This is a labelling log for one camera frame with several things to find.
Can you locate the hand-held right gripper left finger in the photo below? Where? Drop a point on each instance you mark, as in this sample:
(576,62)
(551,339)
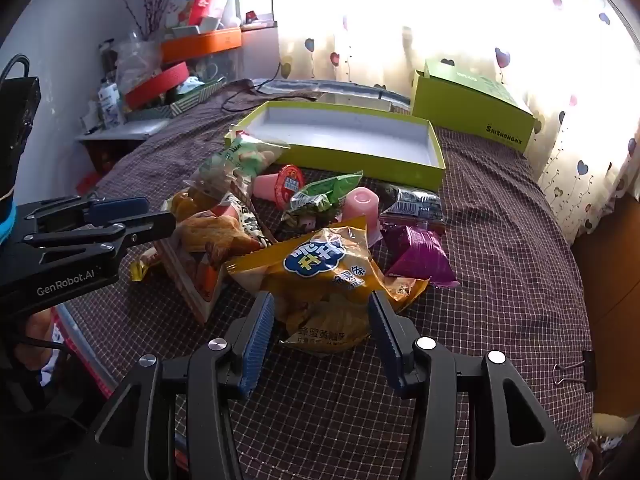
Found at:
(257,340)

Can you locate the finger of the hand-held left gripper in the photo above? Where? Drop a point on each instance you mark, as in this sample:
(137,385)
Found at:
(150,225)
(122,208)

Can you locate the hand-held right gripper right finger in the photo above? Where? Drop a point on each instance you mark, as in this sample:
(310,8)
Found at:
(385,340)

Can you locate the orange egg yolk packet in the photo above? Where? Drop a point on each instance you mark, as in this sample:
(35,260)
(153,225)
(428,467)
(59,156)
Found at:
(187,205)

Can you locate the golden candy bar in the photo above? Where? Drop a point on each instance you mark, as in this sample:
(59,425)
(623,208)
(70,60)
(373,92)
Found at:
(139,269)

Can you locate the orange fried snack packet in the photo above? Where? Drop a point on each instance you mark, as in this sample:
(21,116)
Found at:
(210,250)

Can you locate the purple snack packet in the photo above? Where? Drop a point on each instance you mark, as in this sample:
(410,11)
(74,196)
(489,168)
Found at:
(420,255)

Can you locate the yellow chip bag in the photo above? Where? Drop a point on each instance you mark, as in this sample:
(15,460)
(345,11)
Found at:
(325,270)

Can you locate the clear bag of green snacks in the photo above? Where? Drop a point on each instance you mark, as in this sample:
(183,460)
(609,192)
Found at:
(235,160)

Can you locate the pink jelly cup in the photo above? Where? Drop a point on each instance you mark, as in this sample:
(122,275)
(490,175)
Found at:
(360,205)
(290,182)

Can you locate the dark seaweed snack bag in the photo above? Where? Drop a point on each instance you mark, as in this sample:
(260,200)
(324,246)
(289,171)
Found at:
(412,202)

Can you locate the green snack packet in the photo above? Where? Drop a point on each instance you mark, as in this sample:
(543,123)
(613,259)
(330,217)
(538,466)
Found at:
(325,190)

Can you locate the shallow green cardboard tray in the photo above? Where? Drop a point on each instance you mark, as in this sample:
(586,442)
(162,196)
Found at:
(350,135)

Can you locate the person's left hand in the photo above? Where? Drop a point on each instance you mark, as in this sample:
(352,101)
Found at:
(37,327)

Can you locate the white side shelf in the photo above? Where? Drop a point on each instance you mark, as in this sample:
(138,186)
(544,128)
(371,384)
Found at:
(120,131)

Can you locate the white pump bottle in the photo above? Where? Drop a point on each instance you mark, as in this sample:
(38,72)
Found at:
(109,97)

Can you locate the red round lid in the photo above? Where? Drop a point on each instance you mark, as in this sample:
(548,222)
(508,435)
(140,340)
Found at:
(155,85)

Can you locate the green striped paper box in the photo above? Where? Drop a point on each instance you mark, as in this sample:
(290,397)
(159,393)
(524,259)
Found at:
(195,100)

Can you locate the light blue cloth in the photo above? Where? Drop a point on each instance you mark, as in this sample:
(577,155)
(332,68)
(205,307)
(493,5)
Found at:
(190,86)

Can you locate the clear plastic bag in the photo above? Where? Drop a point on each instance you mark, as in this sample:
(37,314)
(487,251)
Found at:
(135,60)

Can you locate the clear storage box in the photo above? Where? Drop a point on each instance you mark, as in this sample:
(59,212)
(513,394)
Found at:
(215,65)

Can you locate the orange flat box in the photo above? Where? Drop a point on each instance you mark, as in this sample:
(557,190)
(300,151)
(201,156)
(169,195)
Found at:
(200,45)

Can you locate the white paper box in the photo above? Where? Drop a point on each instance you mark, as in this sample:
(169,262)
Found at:
(200,25)

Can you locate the blue striped cloth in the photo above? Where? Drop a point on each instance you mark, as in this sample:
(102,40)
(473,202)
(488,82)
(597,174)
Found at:
(300,86)

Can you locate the black binder clip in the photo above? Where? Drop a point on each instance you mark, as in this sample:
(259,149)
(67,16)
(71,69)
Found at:
(589,370)

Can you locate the purple dried flower branches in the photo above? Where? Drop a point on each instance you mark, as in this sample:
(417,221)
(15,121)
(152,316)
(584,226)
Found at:
(150,0)

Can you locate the green cardboard box with lid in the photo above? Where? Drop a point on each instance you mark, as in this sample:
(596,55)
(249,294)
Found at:
(470,105)

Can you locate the heart print curtain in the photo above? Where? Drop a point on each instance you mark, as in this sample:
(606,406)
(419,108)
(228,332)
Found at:
(450,20)

